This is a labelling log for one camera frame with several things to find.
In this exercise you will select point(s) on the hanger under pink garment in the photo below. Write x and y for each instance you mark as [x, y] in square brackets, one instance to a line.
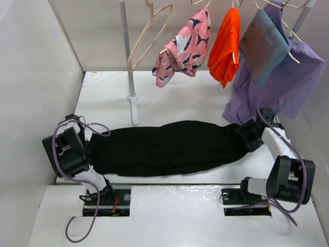
[192, 3]

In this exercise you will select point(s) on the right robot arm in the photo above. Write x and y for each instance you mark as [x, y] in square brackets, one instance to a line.
[291, 177]

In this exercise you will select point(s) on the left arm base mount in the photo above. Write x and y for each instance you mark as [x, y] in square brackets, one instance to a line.
[110, 206]

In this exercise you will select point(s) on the purple shirt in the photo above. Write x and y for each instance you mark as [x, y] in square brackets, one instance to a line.
[287, 88]

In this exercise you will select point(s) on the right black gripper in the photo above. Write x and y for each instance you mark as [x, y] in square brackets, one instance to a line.
[252, 145]

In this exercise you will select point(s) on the blue denim garment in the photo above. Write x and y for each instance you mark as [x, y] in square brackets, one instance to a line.
[262, 47]

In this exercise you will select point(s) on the white clothes rack frame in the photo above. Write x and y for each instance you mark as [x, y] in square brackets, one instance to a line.
[129, 53]

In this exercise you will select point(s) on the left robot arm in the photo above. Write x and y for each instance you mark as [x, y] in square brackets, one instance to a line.
[67, 152]

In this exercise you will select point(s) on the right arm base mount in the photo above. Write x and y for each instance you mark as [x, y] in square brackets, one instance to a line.
[236, 202]

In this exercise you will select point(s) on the orange garment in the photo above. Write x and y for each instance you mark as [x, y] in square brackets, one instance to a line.
[220, 62]

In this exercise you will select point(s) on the black trousers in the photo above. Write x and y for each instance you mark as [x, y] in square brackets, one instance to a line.
[183, 147]

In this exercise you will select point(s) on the hanger under orange garment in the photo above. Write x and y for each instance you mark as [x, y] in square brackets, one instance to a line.
[238, 3]

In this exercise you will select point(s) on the pink floral garment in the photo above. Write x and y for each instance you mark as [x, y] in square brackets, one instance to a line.
[187, 51]

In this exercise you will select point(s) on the hanger under denim garment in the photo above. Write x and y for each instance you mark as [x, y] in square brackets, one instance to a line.
[293, 57]

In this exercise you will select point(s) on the hanger under purple shirt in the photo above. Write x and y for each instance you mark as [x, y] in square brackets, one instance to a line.
[305, 8]

